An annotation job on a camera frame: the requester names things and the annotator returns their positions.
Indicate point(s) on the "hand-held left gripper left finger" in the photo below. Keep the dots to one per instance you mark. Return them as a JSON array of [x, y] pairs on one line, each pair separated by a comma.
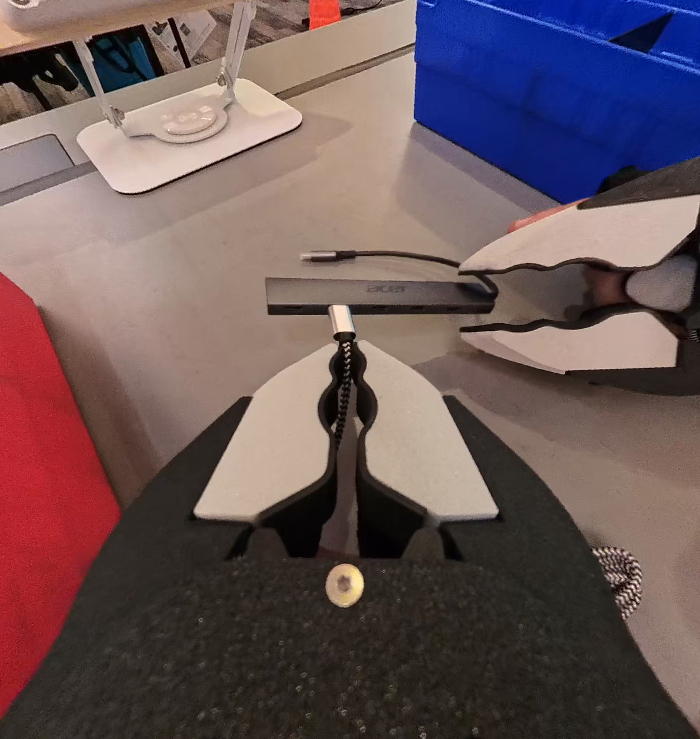
[[269, 456]]

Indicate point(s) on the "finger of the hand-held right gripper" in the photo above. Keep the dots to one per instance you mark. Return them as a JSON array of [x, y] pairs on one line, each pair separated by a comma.
[[587, 236], [587, 346]]

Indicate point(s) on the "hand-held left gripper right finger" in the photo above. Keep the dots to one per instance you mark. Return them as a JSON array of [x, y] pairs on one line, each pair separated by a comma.
[[425, 456]]

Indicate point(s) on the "blue plastic bin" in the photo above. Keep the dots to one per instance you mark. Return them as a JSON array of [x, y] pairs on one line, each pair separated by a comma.
[[529, 104]]

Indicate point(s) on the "dark grey usb hub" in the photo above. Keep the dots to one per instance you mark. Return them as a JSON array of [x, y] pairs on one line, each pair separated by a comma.
[[327, 291]]

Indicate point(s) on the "red plastic bin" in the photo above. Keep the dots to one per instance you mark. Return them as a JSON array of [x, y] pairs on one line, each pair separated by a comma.
[[38, 462]]

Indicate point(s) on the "person's right hand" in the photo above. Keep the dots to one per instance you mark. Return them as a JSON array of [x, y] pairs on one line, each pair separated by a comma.
[[546, 216]]

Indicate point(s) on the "black divider of blue bin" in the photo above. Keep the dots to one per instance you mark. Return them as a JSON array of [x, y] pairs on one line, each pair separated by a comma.
[[644, 34]]

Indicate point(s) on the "white tablet stand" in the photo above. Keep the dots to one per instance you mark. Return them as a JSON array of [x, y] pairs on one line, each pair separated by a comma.
[[240, 127]]

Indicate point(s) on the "orange traffic cone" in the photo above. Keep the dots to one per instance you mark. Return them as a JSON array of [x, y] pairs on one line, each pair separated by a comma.
[[324, 11]]

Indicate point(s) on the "white printed sign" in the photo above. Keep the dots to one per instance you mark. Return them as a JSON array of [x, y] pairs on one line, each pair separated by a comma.
[[191, 34]]

